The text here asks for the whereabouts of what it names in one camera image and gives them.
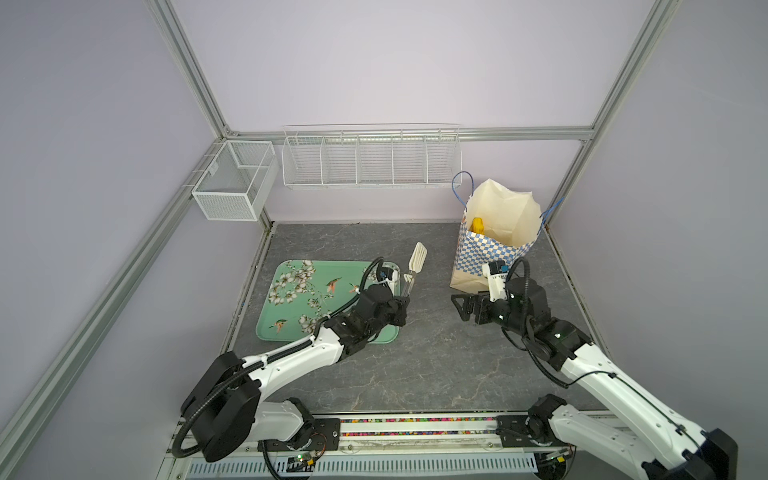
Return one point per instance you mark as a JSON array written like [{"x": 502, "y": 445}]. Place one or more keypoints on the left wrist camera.
[{"x": 390, "y": 276}]

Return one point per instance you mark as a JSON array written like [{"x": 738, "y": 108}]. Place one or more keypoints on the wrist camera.
[
  {"x": 390, "y": 276},
  {"x": 496, "y": 273}
]

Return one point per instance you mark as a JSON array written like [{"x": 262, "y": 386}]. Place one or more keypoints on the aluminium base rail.
[{"x": 431, "y": 446}]

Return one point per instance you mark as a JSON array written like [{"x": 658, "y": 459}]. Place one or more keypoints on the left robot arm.
[{"x": 231, "y": 402}]

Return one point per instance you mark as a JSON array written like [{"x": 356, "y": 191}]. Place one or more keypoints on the yellow fake bread loaf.
[{"x": 477, "y": 226}]

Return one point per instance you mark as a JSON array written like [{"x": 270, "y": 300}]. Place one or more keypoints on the checkered paper bag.
[{"x": 513, "y": 222}]

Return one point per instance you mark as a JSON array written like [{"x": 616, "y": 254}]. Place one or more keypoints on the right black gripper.
[{"x": 483, "y": 301}]

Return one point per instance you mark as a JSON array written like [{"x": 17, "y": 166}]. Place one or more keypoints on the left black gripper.
[{"x": 398, "y": 306}]

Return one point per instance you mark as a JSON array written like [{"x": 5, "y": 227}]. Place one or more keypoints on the white wire shelf basket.
[{"x": 386, "y": 157}]

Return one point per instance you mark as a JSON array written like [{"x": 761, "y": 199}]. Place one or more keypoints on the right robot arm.
[{"x": 656, "y": 443}]

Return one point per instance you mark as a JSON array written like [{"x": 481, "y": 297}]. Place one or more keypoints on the white mesh box basket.
[{"x": 237, "y": 181}]

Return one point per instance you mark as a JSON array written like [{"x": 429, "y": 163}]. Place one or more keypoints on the metal tongs with white tips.
[{"x": 415, "y": 266}]

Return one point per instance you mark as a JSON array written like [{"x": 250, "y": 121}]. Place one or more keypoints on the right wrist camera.
[{"x": 496, "y": 273}]

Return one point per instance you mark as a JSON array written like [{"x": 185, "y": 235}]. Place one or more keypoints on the green floral tray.
[{"x": 303, "y": 292}]

